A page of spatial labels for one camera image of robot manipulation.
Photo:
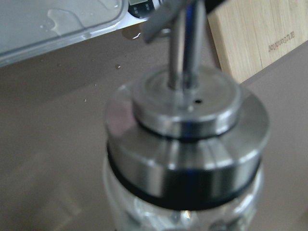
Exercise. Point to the glass sauce bottle steel spout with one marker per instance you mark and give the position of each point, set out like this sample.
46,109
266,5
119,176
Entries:
184,141

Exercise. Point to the grey digital kitchen scale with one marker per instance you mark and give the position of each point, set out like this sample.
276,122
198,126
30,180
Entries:
29,28

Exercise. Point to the wooden cutting board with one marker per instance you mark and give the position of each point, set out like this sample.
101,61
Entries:
249,35

